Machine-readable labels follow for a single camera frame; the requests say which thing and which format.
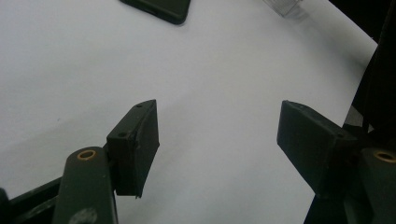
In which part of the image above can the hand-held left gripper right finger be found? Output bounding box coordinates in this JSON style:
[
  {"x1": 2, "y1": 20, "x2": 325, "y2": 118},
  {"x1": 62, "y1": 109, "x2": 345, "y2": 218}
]
[{"x1": 276, "y1": 100, "x2": 359, "y2": 199}]

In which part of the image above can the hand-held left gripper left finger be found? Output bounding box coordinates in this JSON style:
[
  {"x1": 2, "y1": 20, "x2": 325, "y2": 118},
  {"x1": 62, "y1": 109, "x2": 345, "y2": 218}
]
[{"x1": 106, "y1": 99, "x2": 161, "y2": 199}]

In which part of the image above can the clear plastic box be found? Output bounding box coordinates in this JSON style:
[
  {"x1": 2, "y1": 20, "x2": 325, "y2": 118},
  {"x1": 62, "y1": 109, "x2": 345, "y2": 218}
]
[{"x1": 262, "y1": 0, "x2": 304, "y2": 18}]

